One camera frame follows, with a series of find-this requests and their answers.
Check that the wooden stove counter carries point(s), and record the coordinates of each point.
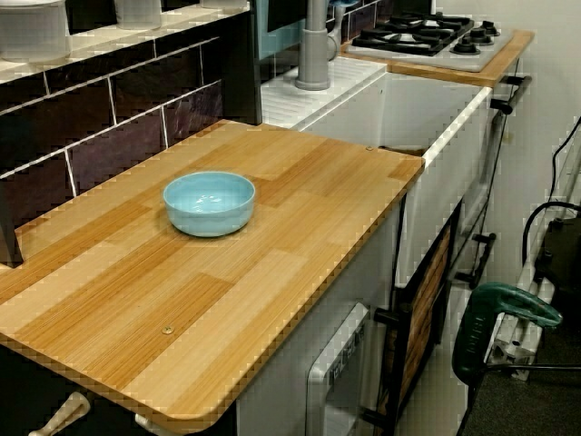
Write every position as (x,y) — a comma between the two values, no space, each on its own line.
(436,73)

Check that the light blue ceramic bowl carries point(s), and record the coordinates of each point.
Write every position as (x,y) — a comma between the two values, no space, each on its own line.
(209,220)

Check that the dark tile backsplash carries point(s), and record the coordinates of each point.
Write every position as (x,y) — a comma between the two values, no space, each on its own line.
(113,113)

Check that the white kitchen cabinet body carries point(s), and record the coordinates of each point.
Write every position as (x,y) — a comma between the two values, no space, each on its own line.
(290,340)

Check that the white dishwasher panel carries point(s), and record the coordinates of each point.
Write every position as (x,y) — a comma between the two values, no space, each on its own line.
(331,363)

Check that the wooden kitchen countertop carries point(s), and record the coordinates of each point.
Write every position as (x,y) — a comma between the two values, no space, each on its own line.
(136,295)

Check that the black kitchen frame post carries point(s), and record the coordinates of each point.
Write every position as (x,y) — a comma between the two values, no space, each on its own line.
(9,240)
(240,68)

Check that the cream shelf ledge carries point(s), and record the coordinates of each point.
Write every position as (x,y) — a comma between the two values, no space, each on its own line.
(181,25)

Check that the black equipment box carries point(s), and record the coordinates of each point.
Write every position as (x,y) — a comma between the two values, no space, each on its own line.
(558,254)

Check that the white toy kitchen sink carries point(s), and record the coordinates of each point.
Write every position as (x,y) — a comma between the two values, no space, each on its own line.
(445,204)

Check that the large white plastic jar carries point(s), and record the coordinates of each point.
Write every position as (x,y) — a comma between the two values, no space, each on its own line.
(32,32)

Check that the grey toy faucet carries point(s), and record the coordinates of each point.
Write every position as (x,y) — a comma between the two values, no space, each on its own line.
(313,59)

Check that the black burner stove top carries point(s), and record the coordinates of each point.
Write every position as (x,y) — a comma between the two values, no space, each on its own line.
(472,61)

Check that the wood panel cabinet door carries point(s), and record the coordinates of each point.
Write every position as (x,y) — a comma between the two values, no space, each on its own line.
(426,309)

